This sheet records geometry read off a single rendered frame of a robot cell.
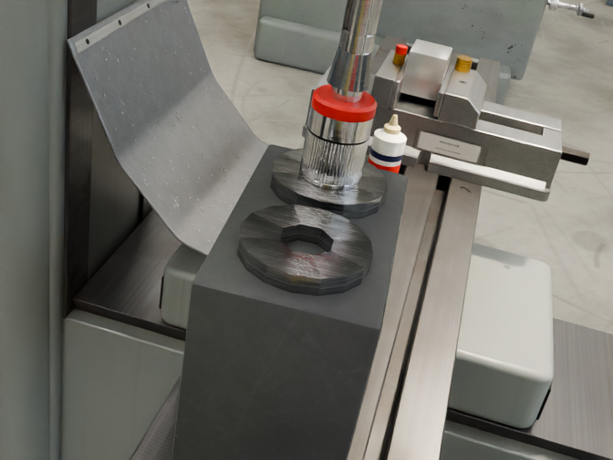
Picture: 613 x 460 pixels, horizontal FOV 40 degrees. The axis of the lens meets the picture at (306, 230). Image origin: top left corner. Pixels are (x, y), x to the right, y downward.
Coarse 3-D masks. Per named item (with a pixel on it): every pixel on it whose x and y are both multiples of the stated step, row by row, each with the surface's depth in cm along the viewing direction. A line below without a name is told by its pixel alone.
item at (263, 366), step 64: (256, 192) 62; (320, 192) 61; (384, 192) 62; (256, 256) 52; (320, 256) 53; (384, 256) 57; (192, 320) 52; (256, 320) 51; (320, 320) 50; (192, 384) 55; (256, 384) 54; (320, 384) 53; (192, 448) 58; (256, 448) 57; (320, 448) 56
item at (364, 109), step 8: (320, 88) 61; (328, 88) 61; (320, 96) 59; (328, 96) 60; (368, 96) 61; (312, 104) 60; (320, 104) 59; (328, 104) 58; (336, 104) 58; (344, 104) 59; (352, 104) 59; (360, 104) 59; (368, 104) 59; (376, 104) 60; (320, 112) 59; (328, 112) 59; (336, 112) 58; (344, 112) 58; (352, 112) 58; (360, 112) 58; (368, 112) 59; (344, 120) 59; (352, 120) 59; (360, 120) 59
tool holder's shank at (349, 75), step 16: (352, 0) 56; (368, 0) 55; (352, 16) 56; (368, 16) 56; (352, 32) 57; (368, 32) 57; (352, 48) 57; (368, 48) 57; (336, 64) 58; (352, 64) 58; (368, 64) 58; (336, 80) 58; (352, 80) 58; (368, 80) 59; (336, 96) 59; (352, 96) 59
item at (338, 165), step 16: (320, 128) 59; (336, 128) 59; (352, 128) 59; (368, 128) 60; (304, 144) 62; (320, 144) 60; (336, 144) 60; (352, 144) 60; (368, 144) 62; (304, 160) 62; (320, 160) 60; (336, 160) 60; (352, 160) 60; (304, 176) 62; (320, 176) 61; (336, 176) 61; (352, 176) 61
